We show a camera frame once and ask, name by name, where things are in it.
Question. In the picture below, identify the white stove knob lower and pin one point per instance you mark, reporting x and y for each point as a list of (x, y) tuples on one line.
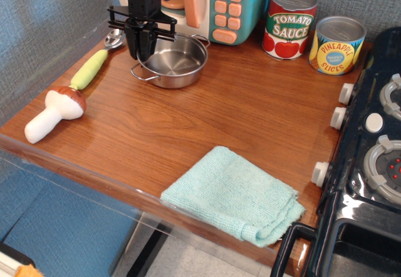
[(319, 173)]

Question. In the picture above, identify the light blue folded cloth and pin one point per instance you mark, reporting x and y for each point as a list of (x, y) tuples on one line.
[(230, 193)]

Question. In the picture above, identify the teal toy microwave oven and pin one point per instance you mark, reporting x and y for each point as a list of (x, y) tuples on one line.
[(222, 21)]

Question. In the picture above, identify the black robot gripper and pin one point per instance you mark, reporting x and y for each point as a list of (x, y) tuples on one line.
[(143, 21)]

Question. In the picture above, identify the spoon with green handle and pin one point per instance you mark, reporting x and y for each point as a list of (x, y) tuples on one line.
[(88, 71)]

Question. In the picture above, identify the pineapple slices can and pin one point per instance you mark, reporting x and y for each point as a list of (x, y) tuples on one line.
[(336, 45)]

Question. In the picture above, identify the tomato sauce can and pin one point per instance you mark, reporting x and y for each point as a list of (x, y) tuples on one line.
[(287, 27)]

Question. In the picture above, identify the white stove knob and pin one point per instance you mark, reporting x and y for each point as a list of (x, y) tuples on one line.
[(346, 93), (337, 117), (319, 173)]

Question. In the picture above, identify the white stove knob upper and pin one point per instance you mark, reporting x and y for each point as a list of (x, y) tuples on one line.
[(346, 93)]

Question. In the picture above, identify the white stove knob middle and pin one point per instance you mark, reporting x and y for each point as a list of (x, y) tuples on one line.
[(337, 117)]

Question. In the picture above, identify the plush toy mushroom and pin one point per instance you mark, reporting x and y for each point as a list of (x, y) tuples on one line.
[(61, 103)]

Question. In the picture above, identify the orange fuzzy object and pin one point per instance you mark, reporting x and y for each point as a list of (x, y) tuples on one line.
[(27, 271)]

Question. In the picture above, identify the steel pot with handles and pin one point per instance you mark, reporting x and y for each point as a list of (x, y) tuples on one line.
[(175, 64)]

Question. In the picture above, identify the black toy stove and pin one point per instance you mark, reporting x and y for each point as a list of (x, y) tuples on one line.
[(358, 228)]

